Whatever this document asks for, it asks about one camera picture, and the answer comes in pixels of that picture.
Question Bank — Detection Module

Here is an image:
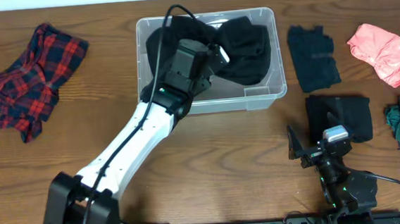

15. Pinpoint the black garment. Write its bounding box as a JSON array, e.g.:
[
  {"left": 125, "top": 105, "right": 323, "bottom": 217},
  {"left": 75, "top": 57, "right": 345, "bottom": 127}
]
[
  {"left": 145, "top": 15, "right": 271, "bottom": 95},
  {"left": 305, "top": 95, "right": 373, "bottom": 143}
]

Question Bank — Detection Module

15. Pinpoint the black shirt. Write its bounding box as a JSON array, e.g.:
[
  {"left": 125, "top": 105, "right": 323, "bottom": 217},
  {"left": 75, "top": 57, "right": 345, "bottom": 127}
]
[{"left": 287, "top": 25, "right": 341, "bottom": 93}]

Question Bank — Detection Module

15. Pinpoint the red plaid flannel shirt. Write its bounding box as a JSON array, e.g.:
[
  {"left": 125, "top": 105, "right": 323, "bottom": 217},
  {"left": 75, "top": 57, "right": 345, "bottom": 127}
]
[{"left": 0, "top": 23, "right": 89, "bottom": 143}]

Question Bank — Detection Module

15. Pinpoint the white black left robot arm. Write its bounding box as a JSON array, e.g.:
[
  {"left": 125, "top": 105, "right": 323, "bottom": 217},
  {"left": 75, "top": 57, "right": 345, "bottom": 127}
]
[{"left": 43, "top": 39, "right": 229, "bottom": 224}]

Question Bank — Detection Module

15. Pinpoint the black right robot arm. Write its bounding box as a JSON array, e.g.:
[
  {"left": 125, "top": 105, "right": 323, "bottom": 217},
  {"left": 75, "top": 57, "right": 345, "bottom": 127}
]
[{"left": 287, "top": 113, "right": 377, "bottom": 224}]

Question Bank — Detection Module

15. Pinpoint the clear plastic storage container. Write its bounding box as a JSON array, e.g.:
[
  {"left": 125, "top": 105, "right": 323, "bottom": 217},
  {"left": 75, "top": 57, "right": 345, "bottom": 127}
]
[{"left": 136, "top": 7, "right": 287, "bottom": 115}]

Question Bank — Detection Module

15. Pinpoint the pink crumpled garment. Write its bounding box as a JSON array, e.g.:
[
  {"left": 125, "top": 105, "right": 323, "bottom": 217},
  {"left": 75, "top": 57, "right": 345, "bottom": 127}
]
[{"left": 347, "top": 23, "right": 400, "bottom": 88}]

